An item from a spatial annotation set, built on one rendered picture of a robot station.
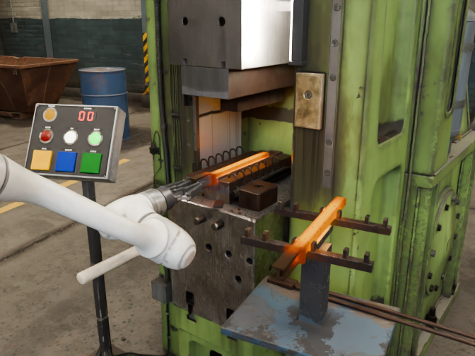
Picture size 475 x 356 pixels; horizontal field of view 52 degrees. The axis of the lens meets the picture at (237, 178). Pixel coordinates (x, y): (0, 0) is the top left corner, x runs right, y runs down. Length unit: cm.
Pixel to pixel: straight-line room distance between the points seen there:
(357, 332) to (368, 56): 75
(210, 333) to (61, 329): 108
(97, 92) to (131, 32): 309
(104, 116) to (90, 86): 437
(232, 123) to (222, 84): 49
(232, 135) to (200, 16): 62
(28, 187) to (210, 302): 91
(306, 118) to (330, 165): 17
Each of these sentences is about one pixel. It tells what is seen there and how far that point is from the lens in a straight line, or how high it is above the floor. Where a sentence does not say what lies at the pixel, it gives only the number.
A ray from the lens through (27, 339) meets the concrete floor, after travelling 274.
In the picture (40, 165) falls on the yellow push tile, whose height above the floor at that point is 99.
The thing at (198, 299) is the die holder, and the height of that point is 54.
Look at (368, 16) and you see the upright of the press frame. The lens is 148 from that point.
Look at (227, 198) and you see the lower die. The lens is 165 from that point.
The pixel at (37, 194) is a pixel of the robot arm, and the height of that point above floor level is 116.
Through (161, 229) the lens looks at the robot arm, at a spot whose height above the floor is 101.
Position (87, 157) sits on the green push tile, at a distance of 187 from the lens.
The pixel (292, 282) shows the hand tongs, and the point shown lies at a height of 77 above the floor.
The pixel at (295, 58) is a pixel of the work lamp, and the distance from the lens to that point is 153.
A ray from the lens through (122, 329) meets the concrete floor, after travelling 267.
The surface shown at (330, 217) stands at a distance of 127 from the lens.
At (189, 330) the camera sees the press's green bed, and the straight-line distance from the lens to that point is 195.
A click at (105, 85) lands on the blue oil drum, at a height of 71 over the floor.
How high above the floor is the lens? 152
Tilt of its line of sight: 18 degrees down
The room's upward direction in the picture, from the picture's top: straight up
